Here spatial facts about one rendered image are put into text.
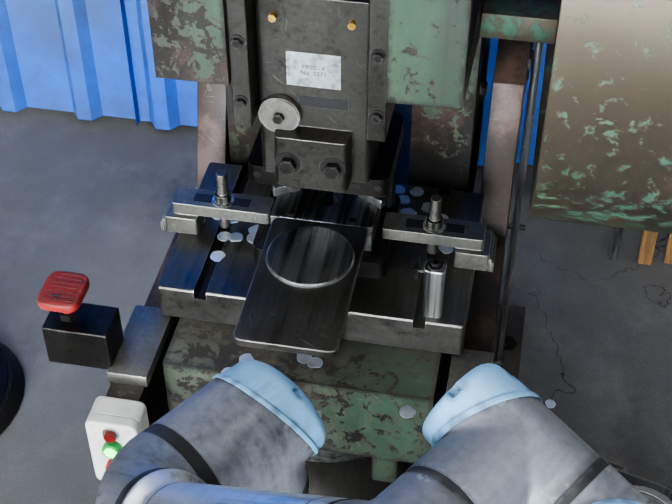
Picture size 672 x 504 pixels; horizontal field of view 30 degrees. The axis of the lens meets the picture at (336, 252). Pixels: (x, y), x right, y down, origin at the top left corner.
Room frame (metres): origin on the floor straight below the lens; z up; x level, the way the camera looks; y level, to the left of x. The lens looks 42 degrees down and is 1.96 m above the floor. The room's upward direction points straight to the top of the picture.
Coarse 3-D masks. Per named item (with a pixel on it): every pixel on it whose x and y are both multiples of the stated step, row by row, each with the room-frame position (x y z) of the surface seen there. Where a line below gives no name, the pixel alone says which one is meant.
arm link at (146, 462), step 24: (144, 432) 0.72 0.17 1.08; (120, 456) 0.69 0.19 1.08; (144, 456) 0.68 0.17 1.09; (168, 456) 0.69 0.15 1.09; (120, 480) 0.65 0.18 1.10; (144, 480) 0.64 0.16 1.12; (168, 480) 0.64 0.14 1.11; (192, 480) 0.65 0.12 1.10; (408, 480) 0.49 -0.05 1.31; (432, 480) 0.49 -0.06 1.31
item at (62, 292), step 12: (48, 276) 1.26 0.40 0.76; (60, 276) 1.26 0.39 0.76; (72, 276) 1.26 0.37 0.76; (84, 276) 1.26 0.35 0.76; (48, 288) 1.24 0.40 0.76; (60, 288) 1.24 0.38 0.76; (72, 288) 1.24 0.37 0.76; (84, 288) 1.24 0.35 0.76; (48, 300) 1.21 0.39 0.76; (60, 300) 1.21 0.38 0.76; (72, 300) 1.21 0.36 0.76; (60, 312) 1.20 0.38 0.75
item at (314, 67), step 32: (256, 0) 1.33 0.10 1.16; (288, 0) 1.33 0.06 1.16; (320, 0) 1.32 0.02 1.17; (352, 0) 1.31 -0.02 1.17; (256, 32) 1.34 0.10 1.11; (288, 32) 1.33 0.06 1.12; (320, 32) 1.32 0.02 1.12; (352, 32) 1.31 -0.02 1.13; (288, 64) 1.32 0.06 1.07; (320, 64) 1.32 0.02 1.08; (352, 64) 1.31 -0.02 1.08; (288, 96) 1.33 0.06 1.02; (320, 96) 1.32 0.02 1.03; (352, 96) 1.31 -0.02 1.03; (288, 128) 1.31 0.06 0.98; (320, 128) 1.32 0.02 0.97; (352, 128) 1.31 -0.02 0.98; (288, 160) 1.29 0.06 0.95; (320, 160) 1.29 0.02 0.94; (352, 160) 1.31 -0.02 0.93
